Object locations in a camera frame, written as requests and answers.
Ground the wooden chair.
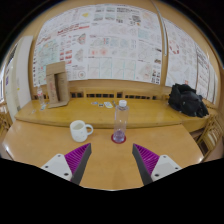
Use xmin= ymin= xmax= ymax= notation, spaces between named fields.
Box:
xmin=0 ymin=109 xmax=14 ymax=132
xmin=196 ymin=114 xmax=224 ymax=158

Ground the clear plastic water bottle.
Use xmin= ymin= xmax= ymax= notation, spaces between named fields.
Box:
xmin=112 ymin=99 xmax=130 ymax=144

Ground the white door panel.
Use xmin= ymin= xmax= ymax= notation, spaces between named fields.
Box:
xmin=3 ymin=35 xmax=34 ymax=113

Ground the small clear plastic bottle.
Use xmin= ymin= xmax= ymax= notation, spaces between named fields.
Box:
xmin=36 ymin=83 xmax=47 ymax=111

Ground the large wall poster sheet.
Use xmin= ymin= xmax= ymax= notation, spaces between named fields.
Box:
xmin=32 ymin=3 xmax=163 ymax=87

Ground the narrow wall poster sheet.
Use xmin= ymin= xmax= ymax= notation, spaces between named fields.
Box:
xmin=162 ymin=18 xmax=218 ymax=104

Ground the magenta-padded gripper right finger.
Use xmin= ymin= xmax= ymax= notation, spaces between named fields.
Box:
xmin=131 ymin=143 xmax=183 ymax=186

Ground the black bag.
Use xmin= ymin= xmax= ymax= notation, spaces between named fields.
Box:
xmin=167 ymin=83 xmax=210 ymax=118

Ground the flat round red coaster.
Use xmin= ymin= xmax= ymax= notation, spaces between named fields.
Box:
xmin=110 ymin=133 xmax=127 ymax=145

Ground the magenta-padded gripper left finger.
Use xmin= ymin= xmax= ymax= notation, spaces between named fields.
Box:
xmin=40 ymin=142 xmax=92 ymax=186

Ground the white ceramic mug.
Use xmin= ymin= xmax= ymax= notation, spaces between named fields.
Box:
xmin=69 ymin=120 xmax=94 ymax=143

